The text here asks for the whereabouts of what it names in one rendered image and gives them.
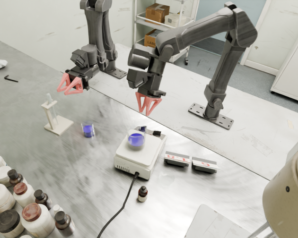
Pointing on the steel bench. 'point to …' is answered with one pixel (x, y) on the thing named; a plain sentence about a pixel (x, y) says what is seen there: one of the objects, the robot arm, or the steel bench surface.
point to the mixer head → (289, 195)
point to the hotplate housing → (118, 161)
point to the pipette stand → (65, 123)
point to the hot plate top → (150, 147)
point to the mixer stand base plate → (214, 225)
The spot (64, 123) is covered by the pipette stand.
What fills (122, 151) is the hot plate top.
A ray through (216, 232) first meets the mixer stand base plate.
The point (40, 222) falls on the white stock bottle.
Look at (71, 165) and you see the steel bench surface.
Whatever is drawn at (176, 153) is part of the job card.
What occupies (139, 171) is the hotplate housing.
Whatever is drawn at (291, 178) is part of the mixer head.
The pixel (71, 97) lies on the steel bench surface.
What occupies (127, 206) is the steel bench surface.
